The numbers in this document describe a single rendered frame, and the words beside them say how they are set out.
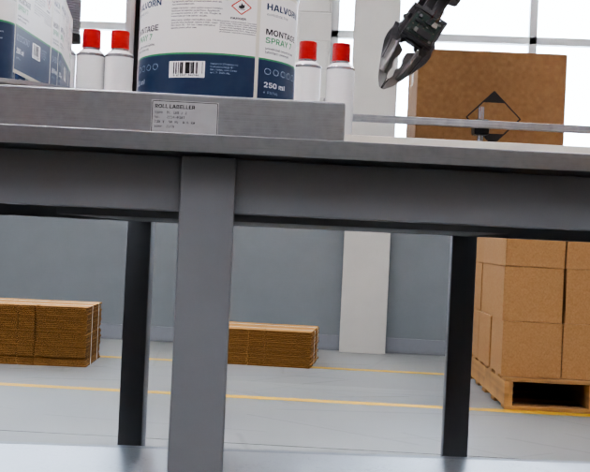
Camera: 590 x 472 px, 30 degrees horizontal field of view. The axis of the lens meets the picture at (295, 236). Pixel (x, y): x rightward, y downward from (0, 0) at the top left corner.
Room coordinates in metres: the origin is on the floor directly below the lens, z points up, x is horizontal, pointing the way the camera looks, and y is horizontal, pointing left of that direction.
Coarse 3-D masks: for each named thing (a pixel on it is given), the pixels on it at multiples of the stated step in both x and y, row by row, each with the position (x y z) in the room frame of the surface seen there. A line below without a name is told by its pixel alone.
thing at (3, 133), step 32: (0, 128) 1.16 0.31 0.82; (32, 128) 1.16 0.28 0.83; (64, 128) 1.16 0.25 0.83; (96, 128) 1.17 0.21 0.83; (288, 160) 1.23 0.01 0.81; (320, 160) 1.21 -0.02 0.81; (352, 160) 1.19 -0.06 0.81; (384, 160) 1.18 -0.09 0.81; (416, 160) 1.19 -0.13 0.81; (448, 160) 1.19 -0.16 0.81; (480, 160) 1.19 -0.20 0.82; (512, 160) 1.19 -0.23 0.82; (544, 160) 1.19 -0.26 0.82; (576, 160) 1.20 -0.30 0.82
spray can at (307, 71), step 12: (300, 48) 2.03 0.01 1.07; (312, 48) 2.02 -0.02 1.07; (300, 60) 2.03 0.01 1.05; (312, 60) 2.02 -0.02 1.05; (300, 72) 2.01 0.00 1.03; (312, 72) 2.01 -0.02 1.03; (300, 84) 2.01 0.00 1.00; (312, 84) 2.01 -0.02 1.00; (300, 96) 2.01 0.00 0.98; (312, 96) 2.01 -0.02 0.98
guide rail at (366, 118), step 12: (360, 120) 2.07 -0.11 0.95; (372, 120) 2.07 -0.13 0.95; (384, 120) 2.07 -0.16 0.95; (396, 120) 2.07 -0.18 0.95; (408, 120) 2.08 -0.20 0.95; (420, 120) 2.08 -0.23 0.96; (432, 120) 2.08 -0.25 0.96; (444, 120) 2.08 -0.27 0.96; (456, 120) 2.08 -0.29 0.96; (468, 120) 2.08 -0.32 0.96; (480, 120) 2.08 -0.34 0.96; (564, 132) 2.10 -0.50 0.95; (576, 132) 2.09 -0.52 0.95; (588, 132) 2.10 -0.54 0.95
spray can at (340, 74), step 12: (336, 48) 2.03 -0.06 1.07; (348, 48) 2.03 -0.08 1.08; (336, 60) 2.02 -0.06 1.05; (348, 60) 2.03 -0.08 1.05; (336, 72) 2.01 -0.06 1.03; (348, 72) 2.02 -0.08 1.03; (336, 84) 2.01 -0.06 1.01; (348, 84) 2.02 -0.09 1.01; (336, 96) 2.01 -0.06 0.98; (348, 96) 2.02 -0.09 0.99; (348, 108) 2.02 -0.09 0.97; (348, 120) 2.02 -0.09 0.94; (348, 132) 2.02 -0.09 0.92
